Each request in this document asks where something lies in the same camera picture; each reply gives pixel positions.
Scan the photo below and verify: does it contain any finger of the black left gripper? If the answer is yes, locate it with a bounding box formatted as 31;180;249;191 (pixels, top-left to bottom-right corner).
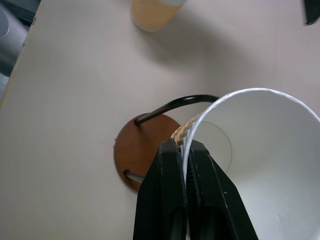
301;0;320;26

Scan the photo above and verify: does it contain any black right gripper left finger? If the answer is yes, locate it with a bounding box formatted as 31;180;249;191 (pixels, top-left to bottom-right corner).
132;138;188;240

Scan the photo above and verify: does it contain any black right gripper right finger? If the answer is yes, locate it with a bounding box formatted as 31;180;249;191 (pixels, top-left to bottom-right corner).
186;139;258;240

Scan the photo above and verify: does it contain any tan ribbed paper cup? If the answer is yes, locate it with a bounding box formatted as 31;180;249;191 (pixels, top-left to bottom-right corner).
131;0;189;33
170;87;320;240

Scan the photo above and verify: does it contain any grey cylindrical object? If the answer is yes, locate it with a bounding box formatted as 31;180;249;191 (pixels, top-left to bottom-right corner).
0;3;28;77

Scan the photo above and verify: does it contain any wire cup holder wooden base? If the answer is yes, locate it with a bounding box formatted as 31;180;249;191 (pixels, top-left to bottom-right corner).
112;94;218;193

